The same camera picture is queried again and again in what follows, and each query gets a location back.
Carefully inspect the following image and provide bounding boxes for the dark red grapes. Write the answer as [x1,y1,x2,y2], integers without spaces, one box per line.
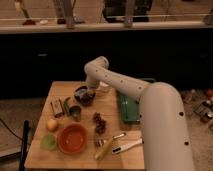
[93,113,106,134]

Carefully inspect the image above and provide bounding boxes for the white handled knife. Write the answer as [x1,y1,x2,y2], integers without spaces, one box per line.
[112,138,143,154]

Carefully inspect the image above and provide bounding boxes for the dark metal cup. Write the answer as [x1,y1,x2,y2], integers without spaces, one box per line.
[69,105,81,122]

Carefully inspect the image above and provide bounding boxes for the yellow lemon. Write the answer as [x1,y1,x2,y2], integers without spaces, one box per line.
[46,119,59,132]

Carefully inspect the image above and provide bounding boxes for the green tray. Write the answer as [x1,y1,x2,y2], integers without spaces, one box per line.
[117,92,140,124]

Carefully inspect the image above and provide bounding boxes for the orange bowl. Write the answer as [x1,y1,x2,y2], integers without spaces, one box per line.
[57,124,87,155]

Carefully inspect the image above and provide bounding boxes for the small green cup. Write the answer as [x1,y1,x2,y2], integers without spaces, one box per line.
[40,134,57,150]

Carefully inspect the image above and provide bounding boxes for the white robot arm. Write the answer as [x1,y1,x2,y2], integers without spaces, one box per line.
[84,56,195,171]

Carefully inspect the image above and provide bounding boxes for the purple bowl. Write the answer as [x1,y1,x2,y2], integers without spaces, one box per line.
[74,86,96,106]

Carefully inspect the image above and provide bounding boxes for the brown box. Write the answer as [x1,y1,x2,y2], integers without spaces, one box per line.
[50,99,64,118]

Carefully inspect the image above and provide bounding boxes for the black chair frame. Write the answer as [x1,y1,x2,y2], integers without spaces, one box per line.
[19,120,30,171]

